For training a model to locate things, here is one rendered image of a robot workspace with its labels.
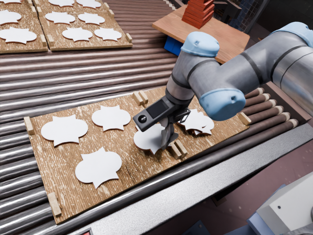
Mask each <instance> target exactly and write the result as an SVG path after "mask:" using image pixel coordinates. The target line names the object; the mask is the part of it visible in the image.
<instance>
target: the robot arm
mask: <svg viewBox="0 0 313 235"><path fill-rule="evenodd" d="M219 48H220V47H219V43H218V41H217V40H216V39H215V38H214V37H212V36H210V35H209V34H206V33H203V32H192V33H190V34H189V35H188V36H187V38H186V40H185V42H184V44H183V46H182V47H181V51H180V54H179V56H178V58H177V61H176V63H175V66H174V68H173V71H172V73H171V76H170V78H169V80H168V83H167V87H166V89H165V96H163V97H162V98H160V99H158V100H157V101H155V102H154V103H153V104H151V105H150V106H148V107H147V108H145V109H144V110H142V111H141V112H139V113H138V114H136V115H135V116H134V117H133V121H134V122H135V124H136V125H137V127H138V128H139V129H140V131H141V132H145V131H146V130H148V129H149V128H150V127H152V126H153V125H155V124H156V123H158V122H159V123H160V124H161V126H162V127H165V129H163V130H161V135H162V139H161V145H160V147H161V149H162V150H165V149H166V148H167V147H168V145H169V144H170V143H171V142H172V141H174V140H175V139H177V138H178V133H177V132H174V126H173V124H174V123H177V122H178V121H180V122H179V124H181V123H184V122H185V121H186V119H187V117H188V116H189V114H190V113H191V110H190V109H189V108H188V106H189V104H190V103H191V101H192V99H193V98H194V96H196V97H197V99H198V102H199V104H200V106H201V107H202V108H203V109H204V111H205V112H206V114H207V115H208V117H209V118H210V119H212V120H214V121H224V120H228V119H230V118H232V117H234V116H235V115H236V114H237V113H238V112H240V111H242V109H243V108H244V106H245V103H246V100H245V97H244V96H245V95H247V94H248V93H250V92H252V91H254V90H255V89H257V88H259V87H260V86H262V85H264V84H266V83H268V82H270V81H271V82H272V83H274V84H275V85H276V86H278V87H279V88H280V89H282V90H283V91H284V92H285V93H286V94H287V95H288V96H289V97H290V98H292V99H293V100H294V101H295V102H296V103H297V104H299V105H300V106H301V107H302V108H303V109H304V110H306V111H307V112H308V113H309V114H310V115H311V116H312V117H313V31H312V30H309V28H308V26H307V25H306V24H304V23H301V22H292V23H290V24H288V25H286V26H284V27H283V28H281V29H279V30H276V31H274V32H272V33H270V34H269V35H268V36H267V37H266V38H264V39H263V40H261V41H260V42H258V43H256V44H255V45H253V46H251V47H250V48H248V49H247V50H245V51H244V52H242V53H240V54H239V55H237V56H236V57H234V58H232V59H231V60H229V61H227V62H226V63H224V64H223V65H221V66H220V65H219V63H218V62H217V61H216V59H215V57H216V56H217V55H218V51H219ZM185 116H187V117H186V118H185V120H183V118H184V117H185ZM311 218H312V223H311V224H308V225H306V226H303V227H301V228H298V229H295V230H293V231H290V232H287V233H285V234H280V235H313V207H312V211H311Z"/></svg>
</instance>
